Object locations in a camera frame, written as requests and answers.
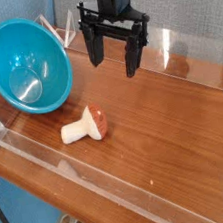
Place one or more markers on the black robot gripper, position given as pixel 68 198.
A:
pixel 115 19

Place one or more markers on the white brown toy mushroom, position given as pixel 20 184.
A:
pixel 93 123

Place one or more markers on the blue plastic bowl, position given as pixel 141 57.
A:
pixel 35 71

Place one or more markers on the clear acrylic back barrier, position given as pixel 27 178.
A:
pixel 195 59

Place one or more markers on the clear acrylic barrier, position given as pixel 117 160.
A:
pixel 195 59
pixel 135 199

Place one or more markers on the clear acrylic front barrier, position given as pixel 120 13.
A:
pixel 135 199

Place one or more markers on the clear acrylic corner bracket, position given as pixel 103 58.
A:
pixel 66 35

